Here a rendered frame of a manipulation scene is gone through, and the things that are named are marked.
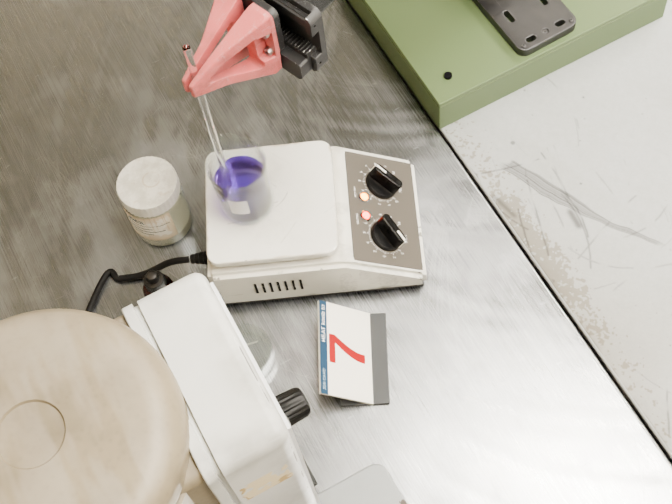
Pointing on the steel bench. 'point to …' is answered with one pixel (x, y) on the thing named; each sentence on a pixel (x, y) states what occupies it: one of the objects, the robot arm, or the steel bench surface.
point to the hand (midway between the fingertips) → (195, 82)
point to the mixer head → (145, 408)
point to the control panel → (404, 201)
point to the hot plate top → (281, 212)
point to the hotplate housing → (319, 271)
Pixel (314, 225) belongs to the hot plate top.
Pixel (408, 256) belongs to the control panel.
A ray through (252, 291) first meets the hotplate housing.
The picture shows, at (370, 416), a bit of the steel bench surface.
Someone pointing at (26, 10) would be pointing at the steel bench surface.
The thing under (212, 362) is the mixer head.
